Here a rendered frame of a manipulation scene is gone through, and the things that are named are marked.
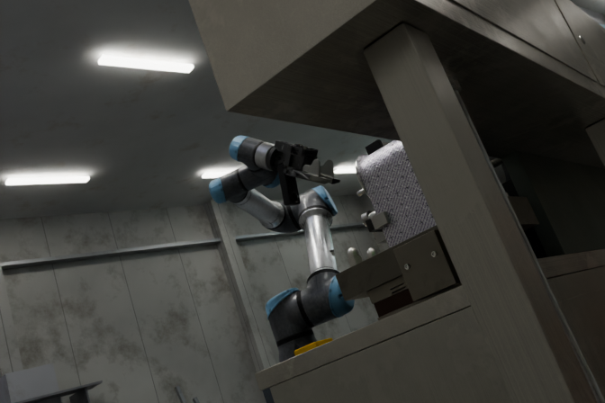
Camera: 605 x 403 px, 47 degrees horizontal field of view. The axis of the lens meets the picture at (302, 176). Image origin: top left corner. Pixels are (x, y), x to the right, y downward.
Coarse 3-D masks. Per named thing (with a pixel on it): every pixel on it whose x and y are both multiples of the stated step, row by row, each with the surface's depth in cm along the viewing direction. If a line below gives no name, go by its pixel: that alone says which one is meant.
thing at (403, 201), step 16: (384, 192) 165; (400, 192) 163; (416, 192) 160; (384, 208) 165; (400, 208) 162; (416, 208) 160; (400, 224) 162; (416, 224) 160; (432, 224) 157; (400, 240) 162
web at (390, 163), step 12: (396, 144) 165; (372, 156) 170; (384, 156) 166; (396, 156) 164; (360, 168) 170; (372, 168) 168; (384, 168) 165; (396, 168) 164; (408, 168) 162; (504, 168) 187; (372, 180) 167; (384, 180) 165; (372, 192) 167
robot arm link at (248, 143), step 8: (240, 136) 199; (232, 144) 198; (240, 144) 196; (248, 144) 195; (256, 144) 194; (232, 152) 198; (240, 152) 196; (248, 152) 194; (240, 160) 198; (248, 160) 195; (248, 168) 201; (256, 168) 199
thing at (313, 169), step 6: (312, 162) 181; (318, 162) 180; (306, 168) 182; (312, 168) 181; (318, 168) 179; (312, 174) 181; (318, 174) 179; (312, 180) 180; (318, 180) 179; (324, 180) 178; (330, 180) 178
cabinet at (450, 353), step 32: (576, 288) 136; (448, 320) 126; (576, 320) 127; (384, 352) 134; (416, 352) 130; (448, 352) 126; (480, 352) 122; (288, 384) 148; (320, 384) 143; (352, 384) 138; (384, 384) 134; (416, 384) 130; (448, 384) 126; (480, 384) 122
